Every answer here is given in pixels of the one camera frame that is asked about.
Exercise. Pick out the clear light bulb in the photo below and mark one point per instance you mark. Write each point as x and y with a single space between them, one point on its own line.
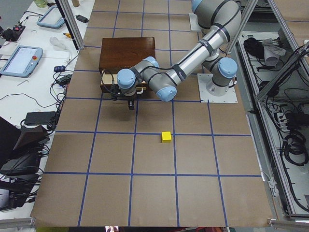
55 42

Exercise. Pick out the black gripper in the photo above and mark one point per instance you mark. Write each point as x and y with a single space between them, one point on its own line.
130 99

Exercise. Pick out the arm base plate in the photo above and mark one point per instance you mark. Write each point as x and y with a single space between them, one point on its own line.
194 26
211 93

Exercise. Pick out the light wood drawer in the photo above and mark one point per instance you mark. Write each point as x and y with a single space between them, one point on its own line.
107 79

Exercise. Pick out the dark wooden drawer cabinet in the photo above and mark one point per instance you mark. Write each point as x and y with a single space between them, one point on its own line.
127 57

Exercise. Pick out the far teach pendant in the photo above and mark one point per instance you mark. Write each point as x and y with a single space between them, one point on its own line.
51 19

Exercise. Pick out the teach pendant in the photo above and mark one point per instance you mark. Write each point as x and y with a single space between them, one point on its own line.
22 62
51 19

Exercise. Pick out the black power adapter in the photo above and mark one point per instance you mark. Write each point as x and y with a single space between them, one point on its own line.
82 18

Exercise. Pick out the near teach pendant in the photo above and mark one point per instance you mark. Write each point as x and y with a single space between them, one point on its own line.
22 62

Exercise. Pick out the yellow block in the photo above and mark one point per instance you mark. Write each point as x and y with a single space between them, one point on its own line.
166 137

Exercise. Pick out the aluminium frame post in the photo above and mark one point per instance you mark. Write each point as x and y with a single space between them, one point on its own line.
69 19

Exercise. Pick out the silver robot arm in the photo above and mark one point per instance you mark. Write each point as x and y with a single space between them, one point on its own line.
221 17

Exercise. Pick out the black laptop brick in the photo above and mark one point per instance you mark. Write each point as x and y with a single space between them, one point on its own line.
39 118

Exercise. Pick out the brass cylinder tool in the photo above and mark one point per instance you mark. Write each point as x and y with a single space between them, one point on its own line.
67 35

